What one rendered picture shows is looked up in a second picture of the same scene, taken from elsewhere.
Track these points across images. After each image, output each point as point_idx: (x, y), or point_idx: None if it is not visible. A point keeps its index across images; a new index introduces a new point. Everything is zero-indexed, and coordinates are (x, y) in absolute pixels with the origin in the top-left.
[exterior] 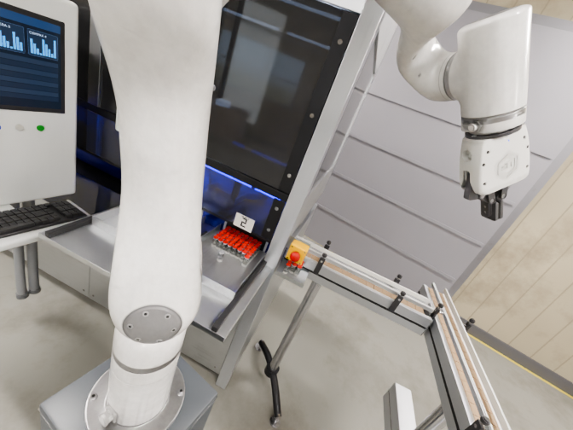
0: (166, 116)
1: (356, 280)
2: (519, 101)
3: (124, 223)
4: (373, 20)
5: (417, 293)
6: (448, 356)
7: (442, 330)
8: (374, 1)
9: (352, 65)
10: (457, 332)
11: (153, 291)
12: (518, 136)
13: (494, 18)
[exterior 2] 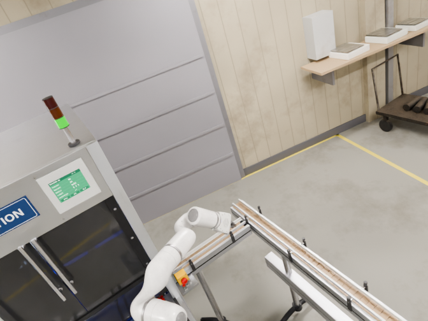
0: None
1: (211, 249)
2: (216, 219)
3: None
4: (120, 192)
5: (234, 221)
6: (265, 235)
7: (255, 225)
8: (114, 187)
9: (128, 209)
10: (259, 217)
11: None
12: (221, 217)
13: (197, 221)
